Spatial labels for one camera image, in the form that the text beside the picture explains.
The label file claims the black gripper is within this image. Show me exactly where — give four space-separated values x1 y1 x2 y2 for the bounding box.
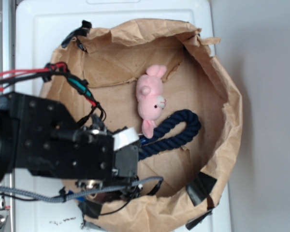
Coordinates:
7 92 139 182

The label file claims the dark blue twisted rope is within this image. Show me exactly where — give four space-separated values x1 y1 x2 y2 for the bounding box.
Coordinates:
138 109 201 160

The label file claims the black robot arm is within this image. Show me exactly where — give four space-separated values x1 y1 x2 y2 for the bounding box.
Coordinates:
0 92 139 186

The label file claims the pink plush bunny toy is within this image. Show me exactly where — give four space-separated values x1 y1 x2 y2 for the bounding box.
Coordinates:
136 65 167 139

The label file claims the black tape strip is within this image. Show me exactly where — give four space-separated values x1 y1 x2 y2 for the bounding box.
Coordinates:
185 172 217 206
78 200 102 219
185 208 213 231
61 20 92 51

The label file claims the brown paper bag bin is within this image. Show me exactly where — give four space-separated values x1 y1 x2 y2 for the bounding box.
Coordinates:
51 19 243 232

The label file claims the grey braided cable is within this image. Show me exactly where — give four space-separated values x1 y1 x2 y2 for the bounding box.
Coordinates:
0 176 164 203

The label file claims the red and black wire bundle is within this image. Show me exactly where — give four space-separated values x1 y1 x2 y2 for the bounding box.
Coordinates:
0 62 106 126

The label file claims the aluminium frame rail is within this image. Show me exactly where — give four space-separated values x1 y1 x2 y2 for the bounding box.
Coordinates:
0 0 16 232

